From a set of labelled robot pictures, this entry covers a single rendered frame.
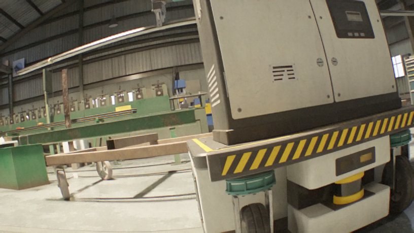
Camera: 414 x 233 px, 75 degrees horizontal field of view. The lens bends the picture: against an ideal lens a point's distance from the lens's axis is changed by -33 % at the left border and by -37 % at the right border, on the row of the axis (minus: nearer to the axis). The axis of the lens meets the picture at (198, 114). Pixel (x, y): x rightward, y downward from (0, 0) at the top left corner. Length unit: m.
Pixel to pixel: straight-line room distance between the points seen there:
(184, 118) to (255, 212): 3.48
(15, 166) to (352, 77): 2.73
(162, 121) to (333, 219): 3.57
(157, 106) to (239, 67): 5.24
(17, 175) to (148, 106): 3.60
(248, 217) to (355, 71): 0.45
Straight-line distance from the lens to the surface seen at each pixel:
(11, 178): 3.14
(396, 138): 0.95
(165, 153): 2.08
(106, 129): 4.24
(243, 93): 0.80
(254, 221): 0.76
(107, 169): 3.24
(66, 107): 5.04
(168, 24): 1.94
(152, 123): 4.20
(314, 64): 0.85
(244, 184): 0.75
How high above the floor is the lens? 0.37
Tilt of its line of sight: 2 degrees up
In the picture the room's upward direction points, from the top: 9 degrees counter-clockwise
